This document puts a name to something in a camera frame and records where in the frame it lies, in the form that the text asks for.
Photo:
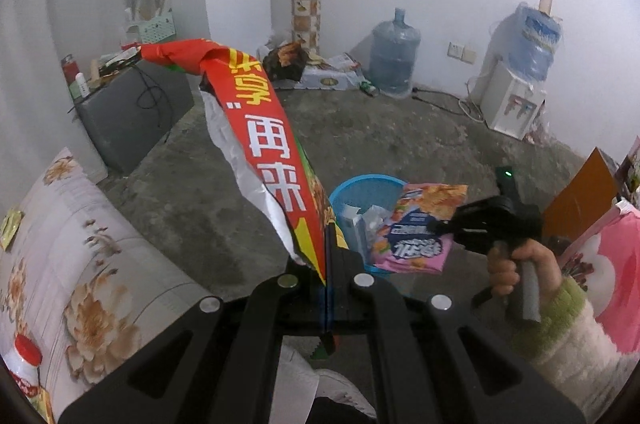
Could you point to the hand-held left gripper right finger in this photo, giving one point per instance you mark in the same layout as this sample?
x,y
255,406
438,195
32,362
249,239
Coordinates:
x,y
340,276

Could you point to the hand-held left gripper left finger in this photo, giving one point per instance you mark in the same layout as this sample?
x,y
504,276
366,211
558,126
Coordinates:
x,y
305,304

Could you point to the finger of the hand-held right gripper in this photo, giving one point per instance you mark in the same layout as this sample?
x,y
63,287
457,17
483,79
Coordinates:
x,y
445,225

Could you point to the pink potato chips bag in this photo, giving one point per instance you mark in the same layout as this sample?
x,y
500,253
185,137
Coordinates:
x,y
415,229

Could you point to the white plastic bag strawberry print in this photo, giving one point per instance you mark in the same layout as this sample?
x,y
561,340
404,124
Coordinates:
x,y
377,219

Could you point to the blue waste basket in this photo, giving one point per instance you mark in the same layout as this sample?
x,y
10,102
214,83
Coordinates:
x,y
345,191

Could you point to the red snack bag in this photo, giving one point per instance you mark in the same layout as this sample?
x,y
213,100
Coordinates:
x,y
260,139

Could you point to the person's right forearm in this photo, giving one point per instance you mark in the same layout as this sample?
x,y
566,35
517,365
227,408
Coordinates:
x,y
575,354

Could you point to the person's right hand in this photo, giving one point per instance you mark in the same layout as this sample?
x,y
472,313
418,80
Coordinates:
x,y
547,269

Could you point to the orange board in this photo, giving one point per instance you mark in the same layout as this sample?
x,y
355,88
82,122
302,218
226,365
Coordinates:
x,y
585,189

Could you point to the person's white shoe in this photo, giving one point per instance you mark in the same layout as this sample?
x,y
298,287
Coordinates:
x,y
345,391

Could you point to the white water dispenser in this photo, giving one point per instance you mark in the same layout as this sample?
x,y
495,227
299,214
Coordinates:
x,y
505,99

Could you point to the pink floral blanket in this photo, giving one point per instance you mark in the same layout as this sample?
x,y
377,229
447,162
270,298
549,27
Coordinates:
x,y
615,264

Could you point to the small green bottle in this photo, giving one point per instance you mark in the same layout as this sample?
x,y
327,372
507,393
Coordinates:
x,y
369,87

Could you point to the empty blue water jug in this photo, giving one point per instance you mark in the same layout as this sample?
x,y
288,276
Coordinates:
x,y
395,54

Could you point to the covered blue water jug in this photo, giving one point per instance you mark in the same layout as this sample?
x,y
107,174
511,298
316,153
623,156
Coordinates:
x,y
535,39

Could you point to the flat white carton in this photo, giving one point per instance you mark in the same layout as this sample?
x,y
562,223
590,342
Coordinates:
x,y
325,77

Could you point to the floral tablecloth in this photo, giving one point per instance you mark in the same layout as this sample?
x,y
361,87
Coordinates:
x,y
100,264

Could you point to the black snack bag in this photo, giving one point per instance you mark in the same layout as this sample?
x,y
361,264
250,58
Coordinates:
x,y
285,59

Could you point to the grey cabinet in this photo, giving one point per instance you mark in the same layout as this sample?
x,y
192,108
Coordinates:
x,y
125,119

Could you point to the white plastic drink bottle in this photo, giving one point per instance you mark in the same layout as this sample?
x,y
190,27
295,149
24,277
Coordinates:
x,y
25,364

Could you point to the yellow snack packet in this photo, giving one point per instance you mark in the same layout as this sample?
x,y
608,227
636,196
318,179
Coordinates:
x,y
11,229

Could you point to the green plastic basket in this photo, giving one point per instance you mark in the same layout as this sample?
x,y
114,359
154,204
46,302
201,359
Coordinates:
x,y
155,29

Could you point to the small white bottle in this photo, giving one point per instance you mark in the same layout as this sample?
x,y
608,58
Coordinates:
x,y
82,85

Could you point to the wall socket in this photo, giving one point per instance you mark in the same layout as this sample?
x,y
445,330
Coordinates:
x,y
462,53

